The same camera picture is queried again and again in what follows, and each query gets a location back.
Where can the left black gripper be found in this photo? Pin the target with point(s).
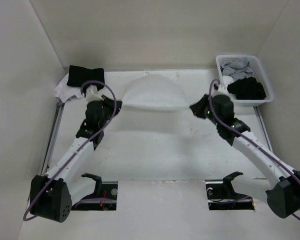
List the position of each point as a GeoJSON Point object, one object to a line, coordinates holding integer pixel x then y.
{"type": "Point", "coordinates": [109, 102]}

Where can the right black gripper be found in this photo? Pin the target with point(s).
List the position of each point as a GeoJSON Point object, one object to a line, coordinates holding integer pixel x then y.
{"type": "Point", "coordinates": [197, 108]}

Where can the white tank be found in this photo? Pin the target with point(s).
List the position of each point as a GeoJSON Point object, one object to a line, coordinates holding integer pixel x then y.
{"type": "Point", "coordinates": [64, 93]}
{"type": "Point", "coordinates": [154, 91]}

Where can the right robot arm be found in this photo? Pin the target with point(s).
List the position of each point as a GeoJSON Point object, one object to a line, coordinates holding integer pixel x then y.
{"type": "Point", "coordinates": [281, 190]}

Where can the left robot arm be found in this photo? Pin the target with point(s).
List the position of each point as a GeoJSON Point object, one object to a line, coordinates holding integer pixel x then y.
{"type": "Point", "coordinates": [63, 187]}

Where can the folded black tank top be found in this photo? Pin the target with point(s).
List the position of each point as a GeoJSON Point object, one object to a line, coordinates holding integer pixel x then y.
{"type": "Point", "coordinates": [78, 75]}

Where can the folded white tank top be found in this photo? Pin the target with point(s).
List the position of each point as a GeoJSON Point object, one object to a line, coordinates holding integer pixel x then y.
{"type": "Point", "coordinates": [64, 93]}

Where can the black tank top in basket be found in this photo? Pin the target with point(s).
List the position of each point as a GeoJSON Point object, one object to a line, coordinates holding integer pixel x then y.
{"type": "Point", "coordinates": [247, 89]}

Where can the grey tank top in basket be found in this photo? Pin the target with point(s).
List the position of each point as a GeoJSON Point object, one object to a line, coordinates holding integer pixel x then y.
{"type": "Point", "coordinates": [238, 69]}

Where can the white garment in basket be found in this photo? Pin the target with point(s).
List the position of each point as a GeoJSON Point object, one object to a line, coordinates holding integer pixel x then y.
{"type": "Point", "coordinates": [227, 80]}

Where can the white plastic laundry basket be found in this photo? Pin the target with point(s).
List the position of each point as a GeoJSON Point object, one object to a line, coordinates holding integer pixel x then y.
{"type": "Point", "coordinates": [258, 73]}

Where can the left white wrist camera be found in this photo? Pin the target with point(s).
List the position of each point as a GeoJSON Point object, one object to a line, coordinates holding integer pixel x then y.
{"type": "Point", "coordinates": [92, 94]}

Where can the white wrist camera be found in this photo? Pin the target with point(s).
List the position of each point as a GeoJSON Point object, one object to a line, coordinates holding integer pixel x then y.
{"type": "Point", "coordinates": [219, 89]}
{"type": "Point", "coordinates": [92, 94]}

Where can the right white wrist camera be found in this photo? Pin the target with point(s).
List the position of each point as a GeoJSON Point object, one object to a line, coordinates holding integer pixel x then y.
{"type": "Point", "coordinates": [219, 89]}

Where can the left metal table rail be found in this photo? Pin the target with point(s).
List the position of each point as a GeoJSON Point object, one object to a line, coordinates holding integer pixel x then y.
{"type": "Point", "coordinates": [52, 139]}

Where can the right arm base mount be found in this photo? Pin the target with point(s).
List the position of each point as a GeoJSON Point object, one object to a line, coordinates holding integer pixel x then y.
{"type": "Point", "coordinates": [221, 195]}

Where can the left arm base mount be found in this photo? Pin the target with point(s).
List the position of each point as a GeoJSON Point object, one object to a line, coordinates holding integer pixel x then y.
{"type": "Point", "coordinates": [107, 195]}

